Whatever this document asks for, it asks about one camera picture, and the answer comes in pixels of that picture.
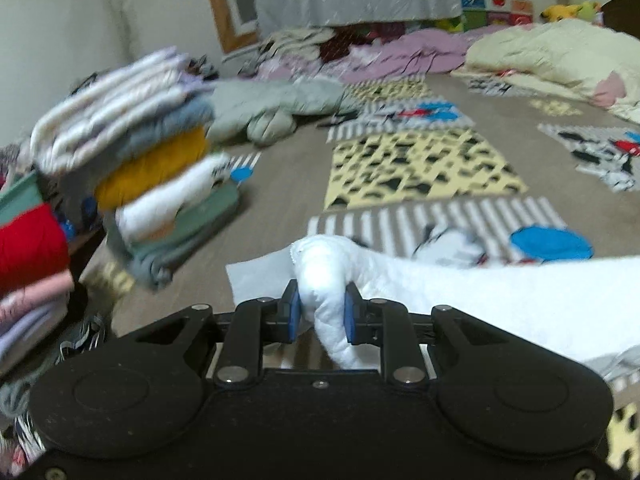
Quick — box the yellow plush toy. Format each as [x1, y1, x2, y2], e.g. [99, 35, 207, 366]
[540, 1, 601, 23]

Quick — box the cream yellow quilt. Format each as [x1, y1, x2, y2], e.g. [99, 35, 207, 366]
[454, 20, 639, 124]

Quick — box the green folded garment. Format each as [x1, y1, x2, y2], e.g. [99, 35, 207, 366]
[104, 181, 241, 290]

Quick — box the white spotted folded garment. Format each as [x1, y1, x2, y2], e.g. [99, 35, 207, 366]
[115, 152, 231, 243]

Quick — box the mustard yellow folded sweater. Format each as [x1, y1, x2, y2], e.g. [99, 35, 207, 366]
[93, 126, 208, 211]

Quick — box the red folded garment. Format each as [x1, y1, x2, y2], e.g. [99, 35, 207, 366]
[0, 204, 70, 296]

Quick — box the white quilted folded garment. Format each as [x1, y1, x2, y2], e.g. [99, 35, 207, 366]
[29, 47, 208, 176]

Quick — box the blue grey folded garment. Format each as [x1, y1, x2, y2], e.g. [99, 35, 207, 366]
[114, 96, 214, 162]

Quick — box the colourful alphabet play fence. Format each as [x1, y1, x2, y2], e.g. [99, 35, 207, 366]
[434, 0, 534, 32]

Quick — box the white quilted fleece garment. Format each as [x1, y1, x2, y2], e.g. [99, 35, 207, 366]
[226, 235, 639, 378]

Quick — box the pink folded garment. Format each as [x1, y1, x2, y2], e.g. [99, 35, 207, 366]
[1, 270, 75, 325]

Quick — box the purple crumpled bedding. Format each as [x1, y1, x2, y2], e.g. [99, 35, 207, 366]
[256, 26, 500, 84]

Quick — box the grey green puffer jacket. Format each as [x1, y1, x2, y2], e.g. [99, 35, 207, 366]
[205, 78, 359, 146]

